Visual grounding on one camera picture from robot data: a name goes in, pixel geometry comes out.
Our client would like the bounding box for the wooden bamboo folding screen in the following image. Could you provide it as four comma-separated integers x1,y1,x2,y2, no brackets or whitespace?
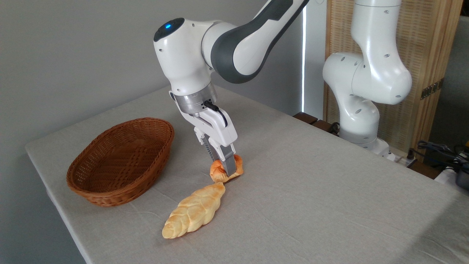
323,0,464,162

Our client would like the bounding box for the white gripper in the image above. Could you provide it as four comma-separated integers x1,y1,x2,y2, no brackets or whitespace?
178,109,239,177

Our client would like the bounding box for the white power strip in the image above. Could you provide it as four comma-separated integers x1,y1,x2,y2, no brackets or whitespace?
383,150,418,168

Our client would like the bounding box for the long braided pale bread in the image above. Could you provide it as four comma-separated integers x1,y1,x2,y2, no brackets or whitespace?
162,182,226,239

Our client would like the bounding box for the metal screen hinge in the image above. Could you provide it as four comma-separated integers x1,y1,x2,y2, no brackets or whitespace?
420,78,444,100

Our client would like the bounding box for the dark wooden block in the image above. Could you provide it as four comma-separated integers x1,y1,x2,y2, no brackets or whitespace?
311,120,340,137
293,112,318,125

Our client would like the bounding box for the black cable bundle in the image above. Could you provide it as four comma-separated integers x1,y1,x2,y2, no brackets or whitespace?
407,140,469,169

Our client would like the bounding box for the grey tablecloth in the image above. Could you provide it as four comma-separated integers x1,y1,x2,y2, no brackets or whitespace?
25,85,469,264

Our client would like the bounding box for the brown woven wicker basket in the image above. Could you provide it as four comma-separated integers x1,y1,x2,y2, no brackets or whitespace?
66,117,175,207

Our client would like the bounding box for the round orange bread roll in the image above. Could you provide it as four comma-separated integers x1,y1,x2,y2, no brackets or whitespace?
210,154,244,183

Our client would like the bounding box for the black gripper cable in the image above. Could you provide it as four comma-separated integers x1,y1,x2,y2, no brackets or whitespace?
203,100,228,127

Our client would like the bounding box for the dark grey device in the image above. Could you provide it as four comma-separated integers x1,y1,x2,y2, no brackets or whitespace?
455,168,469,190

